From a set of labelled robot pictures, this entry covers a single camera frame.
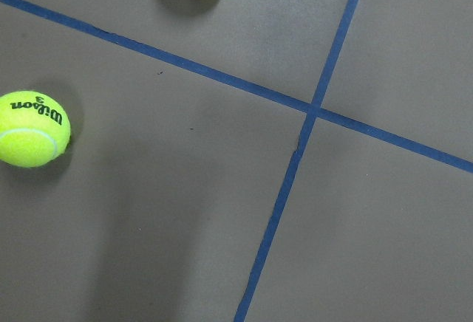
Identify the yellow tennis ball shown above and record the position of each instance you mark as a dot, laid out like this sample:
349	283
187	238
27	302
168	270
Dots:
35	129

